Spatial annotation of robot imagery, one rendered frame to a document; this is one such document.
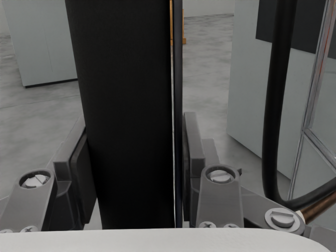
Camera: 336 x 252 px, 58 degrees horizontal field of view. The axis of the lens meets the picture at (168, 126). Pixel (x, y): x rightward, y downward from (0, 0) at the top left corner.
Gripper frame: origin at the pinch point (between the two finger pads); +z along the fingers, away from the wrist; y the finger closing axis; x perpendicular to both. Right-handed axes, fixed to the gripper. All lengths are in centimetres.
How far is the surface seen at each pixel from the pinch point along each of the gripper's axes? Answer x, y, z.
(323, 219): -95, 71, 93
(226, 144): -165, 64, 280
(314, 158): -74, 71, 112
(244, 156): -165, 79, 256
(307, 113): -57, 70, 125
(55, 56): -116, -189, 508
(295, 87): -77, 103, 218
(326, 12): -10, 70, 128
